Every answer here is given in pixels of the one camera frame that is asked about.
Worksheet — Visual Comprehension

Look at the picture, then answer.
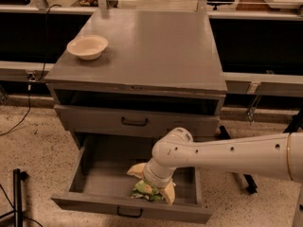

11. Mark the black floor stand left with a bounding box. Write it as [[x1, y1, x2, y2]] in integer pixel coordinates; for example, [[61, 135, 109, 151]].
[[0, 168, 44, 227]]

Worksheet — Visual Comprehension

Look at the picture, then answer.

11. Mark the open grey bottom drawer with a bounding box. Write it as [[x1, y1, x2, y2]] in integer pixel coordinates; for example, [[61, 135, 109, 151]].
[[52, 134, 211, 224]]

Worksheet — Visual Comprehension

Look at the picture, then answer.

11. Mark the closed grey upper drawer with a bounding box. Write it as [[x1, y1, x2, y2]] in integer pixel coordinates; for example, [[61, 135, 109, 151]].
[[55, 105, 219, 138]]

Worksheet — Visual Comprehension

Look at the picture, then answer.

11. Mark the green jalapeno chip bag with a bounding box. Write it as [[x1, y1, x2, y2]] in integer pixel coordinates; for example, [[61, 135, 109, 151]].
[[131, 180, 164, 201]]

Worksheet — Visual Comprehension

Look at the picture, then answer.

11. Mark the black power cable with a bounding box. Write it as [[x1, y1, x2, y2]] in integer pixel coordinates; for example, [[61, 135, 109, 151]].
[[0, 4, 62, 137]]

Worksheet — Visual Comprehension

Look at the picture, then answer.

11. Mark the grey drawer cabinet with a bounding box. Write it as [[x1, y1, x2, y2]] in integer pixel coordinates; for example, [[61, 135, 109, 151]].
[[45, 9, 227, 147]]

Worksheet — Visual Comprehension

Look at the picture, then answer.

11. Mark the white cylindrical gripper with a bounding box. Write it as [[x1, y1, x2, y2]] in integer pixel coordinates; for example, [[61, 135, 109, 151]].
[[127, 158, 175, 205]]

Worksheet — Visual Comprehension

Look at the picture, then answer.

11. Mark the cream bowl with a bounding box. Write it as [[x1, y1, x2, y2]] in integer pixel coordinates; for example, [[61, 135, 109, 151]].
[[66, 35, 108, 61]]

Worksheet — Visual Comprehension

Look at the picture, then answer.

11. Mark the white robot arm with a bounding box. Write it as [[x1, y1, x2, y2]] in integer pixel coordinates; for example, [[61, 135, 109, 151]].
[[127, 128, 303, 204]]

